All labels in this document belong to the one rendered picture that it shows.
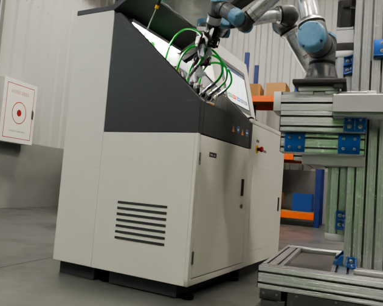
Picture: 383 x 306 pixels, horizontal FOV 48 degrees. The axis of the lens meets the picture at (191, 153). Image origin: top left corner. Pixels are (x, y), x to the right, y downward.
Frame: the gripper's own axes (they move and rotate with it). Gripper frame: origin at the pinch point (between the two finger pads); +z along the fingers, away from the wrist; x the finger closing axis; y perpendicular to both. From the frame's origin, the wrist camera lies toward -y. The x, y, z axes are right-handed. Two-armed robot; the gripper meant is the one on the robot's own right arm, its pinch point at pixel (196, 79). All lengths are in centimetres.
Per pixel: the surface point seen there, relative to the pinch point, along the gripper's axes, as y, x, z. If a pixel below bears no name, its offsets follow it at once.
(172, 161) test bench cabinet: 10, -35, 50
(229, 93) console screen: -4, 56, -5
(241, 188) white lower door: 23, 23, 61
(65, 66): -439, 321, -130
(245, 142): 23.1, 24.7, 33.4
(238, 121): 23.1, 12.3, 22.7
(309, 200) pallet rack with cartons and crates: -55, 527, 71
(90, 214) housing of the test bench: -38, -35, 80
